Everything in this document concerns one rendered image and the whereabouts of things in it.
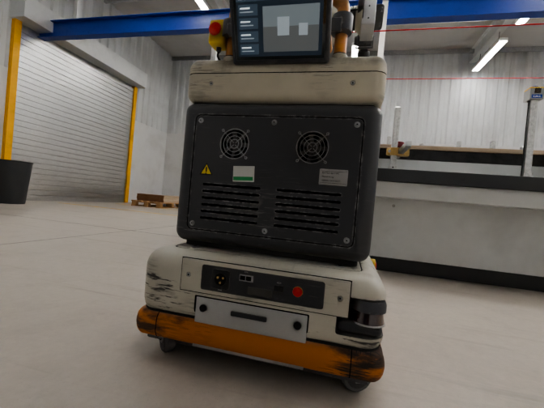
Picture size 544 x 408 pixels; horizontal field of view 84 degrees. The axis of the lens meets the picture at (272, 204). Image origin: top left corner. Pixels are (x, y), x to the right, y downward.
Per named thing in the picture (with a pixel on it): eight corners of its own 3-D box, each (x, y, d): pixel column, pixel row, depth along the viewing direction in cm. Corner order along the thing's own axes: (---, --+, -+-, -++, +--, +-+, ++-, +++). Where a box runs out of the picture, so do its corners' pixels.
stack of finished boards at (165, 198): (205, 203, 988) (205, 197, 988) (163, 202, 752) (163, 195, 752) (183, 201, 1004) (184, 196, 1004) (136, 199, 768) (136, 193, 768)
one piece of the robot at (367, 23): (375, 23, 113) (377, -4, 114) (360, 23, 114) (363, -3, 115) (371, 41, 122) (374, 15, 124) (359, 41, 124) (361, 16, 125)
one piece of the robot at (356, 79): (366, 318, 73) (399, -32, 72) (164, 283, 86) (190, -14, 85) (360, 283, 105) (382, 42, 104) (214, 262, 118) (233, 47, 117)
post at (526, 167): (532, 176, 177) (540, 99, 176) (522, 176, 178) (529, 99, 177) (527, 177, 181) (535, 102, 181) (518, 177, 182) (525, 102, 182)
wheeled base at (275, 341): (384, 398, 64) (396, 281, 64) (128, 339, 79) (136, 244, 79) (365, 302, 130) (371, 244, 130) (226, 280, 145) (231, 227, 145)
